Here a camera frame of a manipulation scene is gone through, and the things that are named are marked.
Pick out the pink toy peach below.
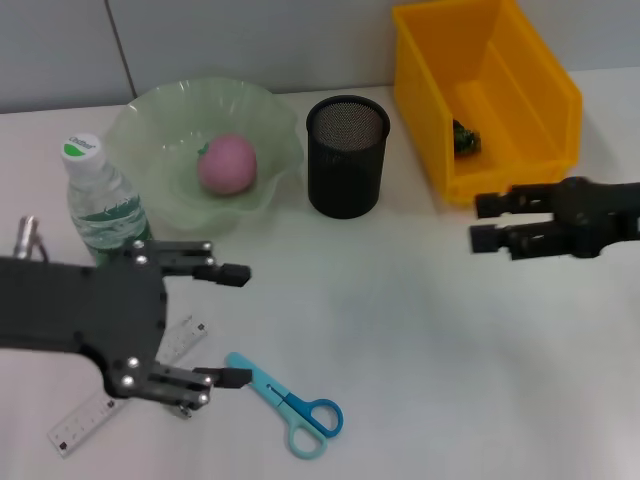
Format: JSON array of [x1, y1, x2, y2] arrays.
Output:
[[196, 133, 258, 196]]

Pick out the black mesh pen holder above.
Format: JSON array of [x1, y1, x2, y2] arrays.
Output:
[[305, 94, 391, 219]]

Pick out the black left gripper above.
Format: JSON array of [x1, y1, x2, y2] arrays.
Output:
[[0, 239, 253, 401]]

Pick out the yellow plastic bin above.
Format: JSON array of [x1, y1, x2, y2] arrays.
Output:
[[391, 0, 584, 205]]

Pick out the green glass fruit plate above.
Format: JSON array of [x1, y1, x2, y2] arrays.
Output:
[[107, 77, 305, 236]]

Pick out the clear plastic ruler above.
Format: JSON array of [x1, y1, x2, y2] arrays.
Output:
[[47, 314, 210, 457]]

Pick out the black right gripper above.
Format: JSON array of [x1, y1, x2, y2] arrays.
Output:
[[468, 174, 640, 262]]

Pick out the blue and teal scissors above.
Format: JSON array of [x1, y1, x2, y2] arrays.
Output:
[[225, 352, 345, 460]]

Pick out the silver left gripper post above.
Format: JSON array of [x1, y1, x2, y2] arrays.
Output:
[[14, 215, 49, 262]]

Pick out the green plastic wrapper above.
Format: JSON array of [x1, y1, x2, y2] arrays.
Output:
[[452, 118, 482, 157]]

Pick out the clear green-label water bottle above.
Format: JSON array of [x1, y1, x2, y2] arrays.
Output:
[[60, 130, 155, 269]]

